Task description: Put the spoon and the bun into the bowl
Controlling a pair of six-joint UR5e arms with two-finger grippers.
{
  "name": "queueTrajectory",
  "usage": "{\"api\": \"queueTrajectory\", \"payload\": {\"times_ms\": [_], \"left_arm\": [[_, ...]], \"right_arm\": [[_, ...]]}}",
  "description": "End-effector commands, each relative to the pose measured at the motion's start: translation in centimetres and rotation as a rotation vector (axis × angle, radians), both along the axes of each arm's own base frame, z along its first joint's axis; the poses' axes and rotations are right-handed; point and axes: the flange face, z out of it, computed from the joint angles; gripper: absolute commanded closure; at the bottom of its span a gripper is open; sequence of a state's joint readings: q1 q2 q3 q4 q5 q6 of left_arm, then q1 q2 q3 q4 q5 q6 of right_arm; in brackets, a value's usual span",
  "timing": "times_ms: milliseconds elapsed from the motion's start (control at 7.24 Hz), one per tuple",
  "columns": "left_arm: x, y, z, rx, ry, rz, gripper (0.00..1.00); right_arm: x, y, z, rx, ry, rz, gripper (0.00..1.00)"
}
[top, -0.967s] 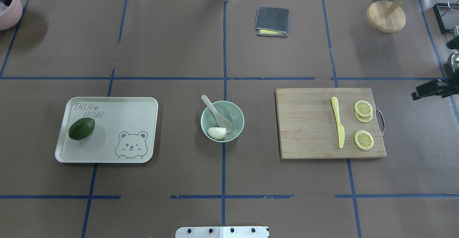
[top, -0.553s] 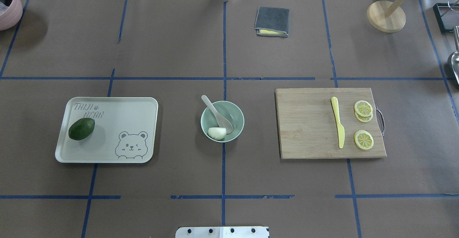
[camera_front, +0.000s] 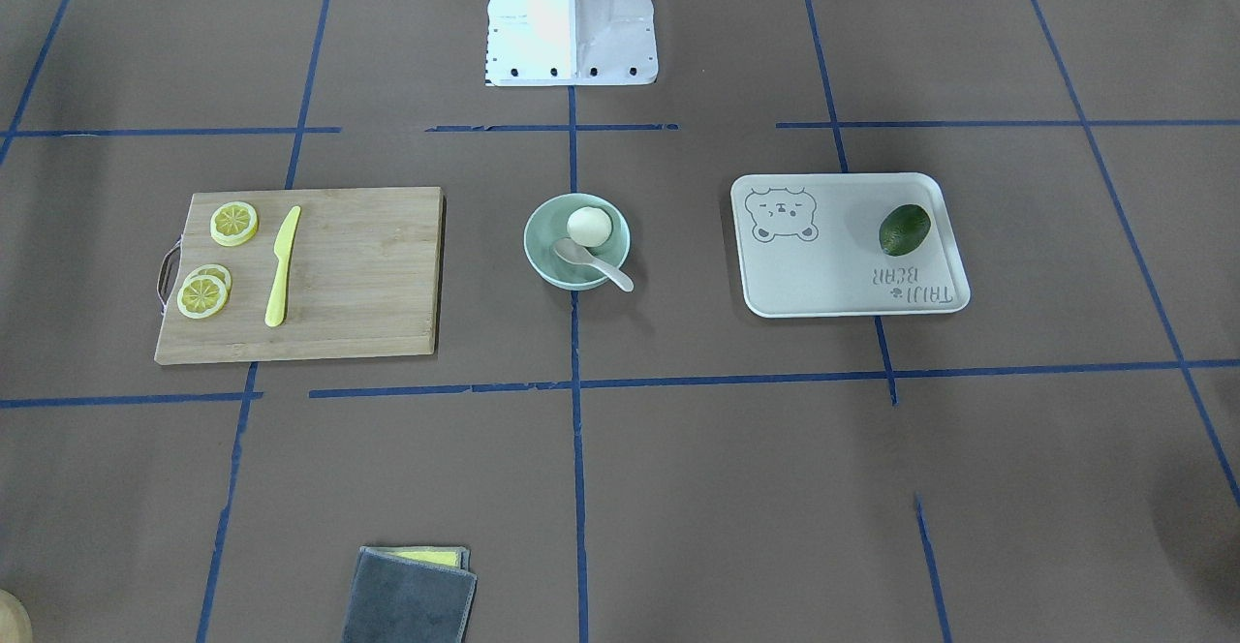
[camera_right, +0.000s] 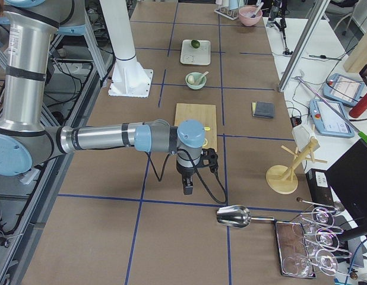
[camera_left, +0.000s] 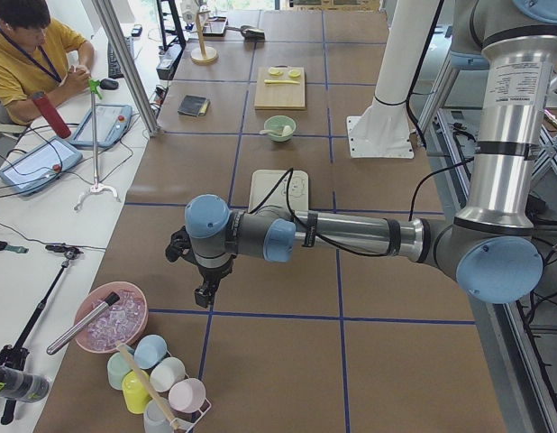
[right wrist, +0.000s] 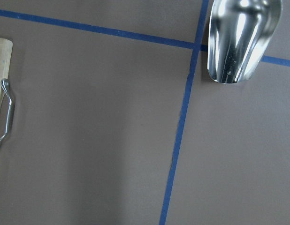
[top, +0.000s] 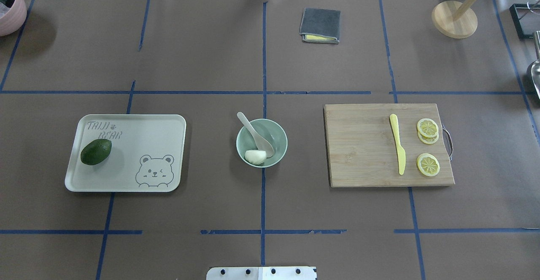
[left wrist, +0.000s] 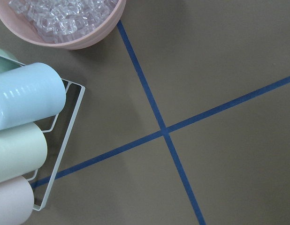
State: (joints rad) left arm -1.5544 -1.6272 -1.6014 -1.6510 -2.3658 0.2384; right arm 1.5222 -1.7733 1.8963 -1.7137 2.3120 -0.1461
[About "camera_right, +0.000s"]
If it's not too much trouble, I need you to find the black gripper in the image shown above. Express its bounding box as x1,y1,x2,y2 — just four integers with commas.
176,162,198,195

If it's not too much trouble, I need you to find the white steamed bun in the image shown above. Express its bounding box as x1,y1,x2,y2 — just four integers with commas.
187,75,195,85

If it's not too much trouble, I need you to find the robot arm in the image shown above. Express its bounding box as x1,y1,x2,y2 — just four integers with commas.
0,1,205,195

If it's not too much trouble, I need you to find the green ceramic bowl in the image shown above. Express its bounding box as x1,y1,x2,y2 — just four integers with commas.
185,71,208,90

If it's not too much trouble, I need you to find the pink mixing bowl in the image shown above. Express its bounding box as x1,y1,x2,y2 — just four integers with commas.
238,6,262,27

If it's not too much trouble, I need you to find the metal scoop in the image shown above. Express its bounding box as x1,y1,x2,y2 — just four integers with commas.
216,205,275,228

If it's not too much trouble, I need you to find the wooden cutting board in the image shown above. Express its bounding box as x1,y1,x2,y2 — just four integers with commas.
175,103,217,151

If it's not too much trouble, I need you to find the wooden mug tree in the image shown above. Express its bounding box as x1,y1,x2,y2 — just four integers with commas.
265,136,327,195

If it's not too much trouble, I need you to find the yellow sponge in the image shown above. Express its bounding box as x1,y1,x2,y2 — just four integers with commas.
252,102,257,116

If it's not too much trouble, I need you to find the white plastic tray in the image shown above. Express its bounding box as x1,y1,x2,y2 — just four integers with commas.
180,39,211,66

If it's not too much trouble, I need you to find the dark glass tray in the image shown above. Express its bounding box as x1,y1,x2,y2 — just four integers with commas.
274,220,317,279

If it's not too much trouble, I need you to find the wine glass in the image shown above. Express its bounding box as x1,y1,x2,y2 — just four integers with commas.
304,228,340,251
302,207,334,227
282,249,338,278

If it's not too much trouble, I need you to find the green avocado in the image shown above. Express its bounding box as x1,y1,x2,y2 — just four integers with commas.
191,40,201,49

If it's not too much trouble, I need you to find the blue teach pendant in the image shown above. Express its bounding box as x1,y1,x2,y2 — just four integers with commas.
309,99,355,138
322,73,363,107

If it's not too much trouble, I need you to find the black monitor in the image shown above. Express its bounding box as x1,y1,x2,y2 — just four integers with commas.
326,139,367,219

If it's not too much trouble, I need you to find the red bottle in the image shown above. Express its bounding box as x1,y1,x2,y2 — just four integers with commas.
349,93,367,118

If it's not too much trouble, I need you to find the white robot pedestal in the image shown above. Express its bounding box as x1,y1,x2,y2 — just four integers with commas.
100,0,153,98

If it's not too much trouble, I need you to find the aluminium frame post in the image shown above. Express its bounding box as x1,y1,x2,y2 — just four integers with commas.
278,0,330,93

